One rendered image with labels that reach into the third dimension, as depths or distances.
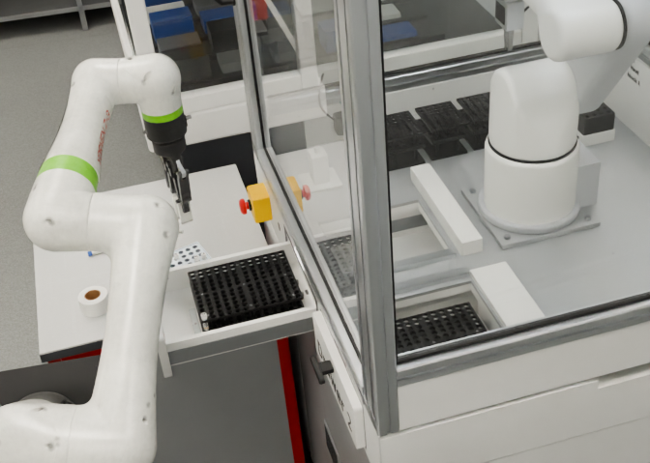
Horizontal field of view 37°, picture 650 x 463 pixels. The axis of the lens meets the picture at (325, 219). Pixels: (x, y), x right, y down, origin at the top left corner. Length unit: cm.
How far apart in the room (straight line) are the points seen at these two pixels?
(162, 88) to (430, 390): 89
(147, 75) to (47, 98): 299
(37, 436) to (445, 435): 70
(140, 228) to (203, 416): 85
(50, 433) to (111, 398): 11
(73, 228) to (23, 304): 192
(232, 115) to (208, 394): 82
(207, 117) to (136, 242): 107
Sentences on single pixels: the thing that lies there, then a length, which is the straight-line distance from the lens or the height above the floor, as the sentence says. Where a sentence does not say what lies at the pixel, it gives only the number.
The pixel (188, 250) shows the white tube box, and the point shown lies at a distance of 245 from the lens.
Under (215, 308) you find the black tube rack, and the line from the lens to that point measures 208.
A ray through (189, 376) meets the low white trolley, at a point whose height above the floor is 57.
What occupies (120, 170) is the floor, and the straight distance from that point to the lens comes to 436.
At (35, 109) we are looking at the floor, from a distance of 502.
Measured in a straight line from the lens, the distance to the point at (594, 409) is 191.
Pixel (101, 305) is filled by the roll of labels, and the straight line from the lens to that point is 235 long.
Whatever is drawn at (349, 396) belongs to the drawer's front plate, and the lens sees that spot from 182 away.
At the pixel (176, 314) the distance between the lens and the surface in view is 219.
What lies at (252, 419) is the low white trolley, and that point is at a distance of 258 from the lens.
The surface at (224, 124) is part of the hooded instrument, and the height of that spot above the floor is 85.
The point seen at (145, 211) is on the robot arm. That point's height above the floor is 124.
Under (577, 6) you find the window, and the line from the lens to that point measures 141.
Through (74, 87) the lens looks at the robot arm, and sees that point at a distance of 214.
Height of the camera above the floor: 223
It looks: 36 degrees down
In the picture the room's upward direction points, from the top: 5 degrees counter-clockwise
